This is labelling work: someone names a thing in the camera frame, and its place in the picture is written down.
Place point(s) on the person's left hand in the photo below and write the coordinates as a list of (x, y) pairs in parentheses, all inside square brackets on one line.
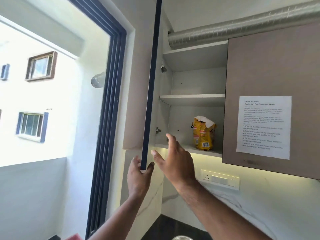
[(138, 181)]

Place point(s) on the person's right hand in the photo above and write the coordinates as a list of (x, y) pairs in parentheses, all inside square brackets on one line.
[(177, 166)]

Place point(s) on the person's left thumb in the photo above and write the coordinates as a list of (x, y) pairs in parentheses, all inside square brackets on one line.
[(151, 168)]

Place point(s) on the person's right thumb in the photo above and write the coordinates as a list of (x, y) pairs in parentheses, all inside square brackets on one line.
[(158, 158)]

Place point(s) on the blue-edged cabinet door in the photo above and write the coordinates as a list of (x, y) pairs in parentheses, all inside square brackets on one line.
[(151, 84)]

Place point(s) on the person's left forearm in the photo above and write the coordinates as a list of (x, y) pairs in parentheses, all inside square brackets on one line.
[(117, 218)]

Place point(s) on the person's right forearm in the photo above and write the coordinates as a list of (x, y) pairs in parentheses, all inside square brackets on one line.
[(217, 212)]

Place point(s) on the metal cabinet hinge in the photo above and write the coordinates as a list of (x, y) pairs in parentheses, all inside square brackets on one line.
[(163, 67), (158, 130)]

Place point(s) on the yellow pet food bag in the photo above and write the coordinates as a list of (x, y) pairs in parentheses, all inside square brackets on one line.
[(203, 136)]

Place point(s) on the white cabinet shelf board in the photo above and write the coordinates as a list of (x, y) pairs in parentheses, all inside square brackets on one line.
[(192, 99)]

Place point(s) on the metal bowl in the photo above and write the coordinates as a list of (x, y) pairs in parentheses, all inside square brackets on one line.
[(182, 238)]

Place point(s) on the silver outdoor vent pipe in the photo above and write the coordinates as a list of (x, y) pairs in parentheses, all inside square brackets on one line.
[(98, 79)]

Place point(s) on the red object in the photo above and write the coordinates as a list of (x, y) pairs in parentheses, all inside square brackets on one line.
[(76, 236)]

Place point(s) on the white printed paper sheet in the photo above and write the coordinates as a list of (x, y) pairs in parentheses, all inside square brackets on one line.
[(264, 127)]

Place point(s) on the blue-shuttered building window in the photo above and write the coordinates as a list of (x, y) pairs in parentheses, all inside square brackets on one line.
[(32, 126)]

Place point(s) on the brown closed cabinet door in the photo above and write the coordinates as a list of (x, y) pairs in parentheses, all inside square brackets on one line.
[(270, 72)]

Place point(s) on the brown-framed building window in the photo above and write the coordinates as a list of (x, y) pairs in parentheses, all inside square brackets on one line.
[(41, 66)]

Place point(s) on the small blue-framed building window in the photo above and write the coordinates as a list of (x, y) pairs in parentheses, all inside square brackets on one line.
[(4, 71)]

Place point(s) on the white wall switch panel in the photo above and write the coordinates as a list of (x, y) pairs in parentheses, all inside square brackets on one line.
[(220, 179)]

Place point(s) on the dark blue window frame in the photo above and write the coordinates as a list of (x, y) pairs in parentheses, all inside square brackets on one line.
[(110, 97)]

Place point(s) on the white wall cabinet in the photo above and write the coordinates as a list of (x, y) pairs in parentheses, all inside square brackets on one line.
[(197, 82)]

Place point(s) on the silver flexible exhaust duct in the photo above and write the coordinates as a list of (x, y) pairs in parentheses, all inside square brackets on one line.
[(237, 24)]

